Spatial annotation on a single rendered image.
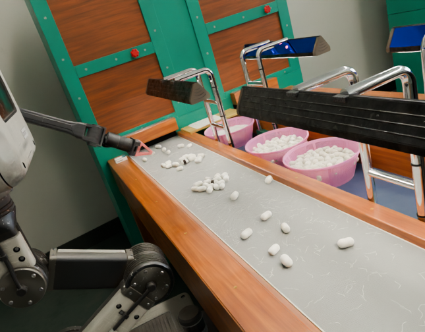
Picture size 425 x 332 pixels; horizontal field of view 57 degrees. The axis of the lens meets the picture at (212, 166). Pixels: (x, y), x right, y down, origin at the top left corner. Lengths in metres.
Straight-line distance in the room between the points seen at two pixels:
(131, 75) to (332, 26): 2.40
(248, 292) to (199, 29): 1.66
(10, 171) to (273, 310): 0.57
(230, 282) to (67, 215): 2.22
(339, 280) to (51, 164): 2.34
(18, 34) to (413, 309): 2.59
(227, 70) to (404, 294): 1.75
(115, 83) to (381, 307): 1.69
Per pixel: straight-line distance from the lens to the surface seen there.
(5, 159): 0.82
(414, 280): 0.88
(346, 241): 0.96
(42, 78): 2.85
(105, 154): 2.15
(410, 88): 0.87
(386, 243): 0.97
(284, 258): 0.93
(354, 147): 1.46
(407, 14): 4.03
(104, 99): 2.12
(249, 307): 0.83
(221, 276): 0.93
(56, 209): 2.98
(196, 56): 2.25
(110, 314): 1.08
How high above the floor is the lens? 1.31
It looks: 21 degrees down
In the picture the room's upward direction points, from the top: 18 degrees counter-clockwise
